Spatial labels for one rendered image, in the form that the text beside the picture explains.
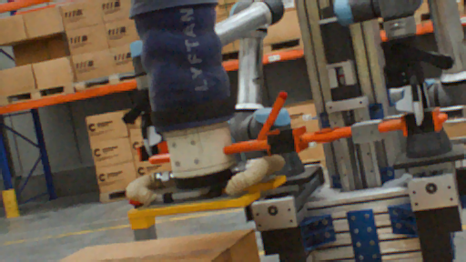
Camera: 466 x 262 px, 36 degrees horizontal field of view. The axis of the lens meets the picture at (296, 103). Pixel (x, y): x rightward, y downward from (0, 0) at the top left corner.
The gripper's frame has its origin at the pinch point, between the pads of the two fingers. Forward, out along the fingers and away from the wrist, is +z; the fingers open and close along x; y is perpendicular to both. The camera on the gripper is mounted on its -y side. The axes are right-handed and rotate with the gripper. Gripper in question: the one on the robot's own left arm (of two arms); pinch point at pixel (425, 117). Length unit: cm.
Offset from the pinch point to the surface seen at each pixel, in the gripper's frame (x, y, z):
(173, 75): 12, 59, -22
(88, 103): -762, 680, -20
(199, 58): 8, 53, -24
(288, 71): -807, 351, -11
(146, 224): -40, 112, 27
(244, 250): -8, 59, 30
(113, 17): -646, 523, -127
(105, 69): -643, 551, -61
